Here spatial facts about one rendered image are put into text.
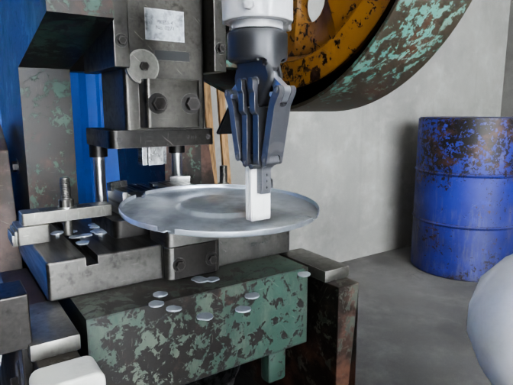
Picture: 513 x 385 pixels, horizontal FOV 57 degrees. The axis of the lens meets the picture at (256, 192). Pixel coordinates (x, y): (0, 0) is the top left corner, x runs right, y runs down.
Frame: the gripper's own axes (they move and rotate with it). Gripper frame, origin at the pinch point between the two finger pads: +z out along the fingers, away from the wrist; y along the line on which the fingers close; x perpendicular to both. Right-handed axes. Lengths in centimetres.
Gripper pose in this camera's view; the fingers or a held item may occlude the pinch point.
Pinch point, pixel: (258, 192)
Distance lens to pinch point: 61.6
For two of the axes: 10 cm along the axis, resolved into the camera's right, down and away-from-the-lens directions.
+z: 0.0, 9.9, 1.7
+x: 8.4, -0.9, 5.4
